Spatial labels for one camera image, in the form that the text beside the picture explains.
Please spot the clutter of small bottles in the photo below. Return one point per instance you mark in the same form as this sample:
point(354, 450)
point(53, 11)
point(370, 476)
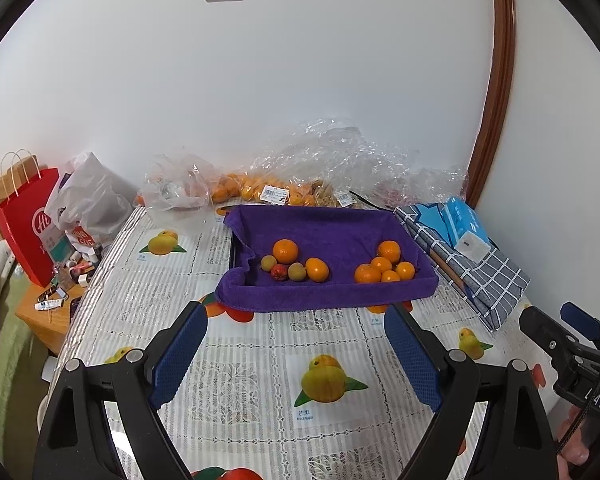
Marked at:
point(75, 272)

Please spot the wooden headboard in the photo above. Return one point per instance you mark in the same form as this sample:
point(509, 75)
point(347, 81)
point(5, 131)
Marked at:
point(5, 185)

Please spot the red hawthorn fruit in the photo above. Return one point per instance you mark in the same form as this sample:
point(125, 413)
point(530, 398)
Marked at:
point(279, 272)

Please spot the person's right hand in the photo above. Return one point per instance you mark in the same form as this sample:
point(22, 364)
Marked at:
point(572, 442)

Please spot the light blue plastic packet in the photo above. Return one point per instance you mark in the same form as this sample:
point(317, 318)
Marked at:
point(430, 220)

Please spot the brown wooden stick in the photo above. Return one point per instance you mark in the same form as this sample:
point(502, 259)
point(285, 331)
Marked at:
point(447, 270)

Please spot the red paper bag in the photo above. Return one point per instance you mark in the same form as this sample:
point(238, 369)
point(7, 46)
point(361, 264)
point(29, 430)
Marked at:
point(22, 230)

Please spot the blue tissue pack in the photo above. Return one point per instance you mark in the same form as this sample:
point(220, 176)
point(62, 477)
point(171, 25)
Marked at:
point(467, 225)

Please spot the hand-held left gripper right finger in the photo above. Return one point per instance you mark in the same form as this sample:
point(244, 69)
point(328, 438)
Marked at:
point(412, 355)

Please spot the fruit printed lace tablecloth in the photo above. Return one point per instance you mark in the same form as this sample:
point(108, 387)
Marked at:
point(260, 360)

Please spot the pile of bagged longans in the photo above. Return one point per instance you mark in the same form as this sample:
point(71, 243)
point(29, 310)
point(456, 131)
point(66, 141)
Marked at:
point(326, 195)

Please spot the green blanket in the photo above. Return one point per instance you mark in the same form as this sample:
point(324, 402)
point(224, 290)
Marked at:
point(7, 360)

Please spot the oval orange kumquat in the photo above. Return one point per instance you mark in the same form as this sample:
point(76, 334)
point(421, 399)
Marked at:
point(317, 269)

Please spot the large clear plastic bag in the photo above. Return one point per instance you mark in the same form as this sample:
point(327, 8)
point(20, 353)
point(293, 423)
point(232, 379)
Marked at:
point(360, 160)

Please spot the grey checked cloth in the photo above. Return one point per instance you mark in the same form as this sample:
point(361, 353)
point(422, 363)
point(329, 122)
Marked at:
point(490, 280)

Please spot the tan longan fruit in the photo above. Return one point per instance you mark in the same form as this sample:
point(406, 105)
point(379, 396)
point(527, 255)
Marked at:
point(269, 263)
point(296, 272)

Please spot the small mandarin orange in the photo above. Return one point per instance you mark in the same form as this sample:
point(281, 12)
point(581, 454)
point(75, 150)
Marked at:
point(405, 270)
point(390, 276)
point(380, 264)
point(389, 251)

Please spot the wooden nightstand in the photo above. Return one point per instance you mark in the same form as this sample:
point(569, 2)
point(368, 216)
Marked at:
point(45, 322)

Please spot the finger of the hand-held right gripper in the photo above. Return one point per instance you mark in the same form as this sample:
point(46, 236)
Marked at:
point(582, 321)
point(545, 335)

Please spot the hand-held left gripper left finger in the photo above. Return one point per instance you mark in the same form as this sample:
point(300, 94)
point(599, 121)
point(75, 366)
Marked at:
point(180, 355)

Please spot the purple towel lined tray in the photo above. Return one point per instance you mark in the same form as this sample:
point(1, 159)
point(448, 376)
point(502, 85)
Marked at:
point(330, 230)

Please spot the crumpled clear plastic bag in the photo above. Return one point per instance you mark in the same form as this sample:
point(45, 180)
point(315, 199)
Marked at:
point(175, 185)

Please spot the brown wooden door frame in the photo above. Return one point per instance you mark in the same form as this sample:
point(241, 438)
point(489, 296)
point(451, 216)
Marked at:
point(497, 85)

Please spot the medium mandarin orange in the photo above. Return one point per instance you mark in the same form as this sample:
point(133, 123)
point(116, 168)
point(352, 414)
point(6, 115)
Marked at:
point(285, 251)

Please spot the large bumpy mandarin orange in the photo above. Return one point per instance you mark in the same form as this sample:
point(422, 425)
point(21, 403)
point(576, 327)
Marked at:
point(367, 273)

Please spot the white plastic shopping bag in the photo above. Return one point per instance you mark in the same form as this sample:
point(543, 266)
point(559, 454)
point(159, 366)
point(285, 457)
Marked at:
point(90, 205)

